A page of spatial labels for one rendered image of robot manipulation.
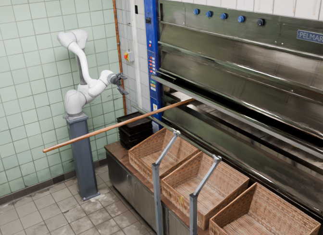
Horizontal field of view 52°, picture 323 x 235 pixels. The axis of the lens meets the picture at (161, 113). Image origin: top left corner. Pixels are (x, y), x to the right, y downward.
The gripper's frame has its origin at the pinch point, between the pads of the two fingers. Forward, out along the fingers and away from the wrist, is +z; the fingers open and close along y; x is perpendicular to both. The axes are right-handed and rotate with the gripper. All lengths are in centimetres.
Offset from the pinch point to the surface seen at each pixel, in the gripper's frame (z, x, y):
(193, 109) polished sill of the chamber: 21, -55, 31
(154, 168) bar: 45, 5, 56
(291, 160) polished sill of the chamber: 126, -54, 31
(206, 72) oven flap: 37, -56, -8
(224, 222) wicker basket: 100, -19, 85
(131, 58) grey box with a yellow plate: -81, -52, 4
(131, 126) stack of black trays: -35, -20, 59
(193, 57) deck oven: 22, -55, -18
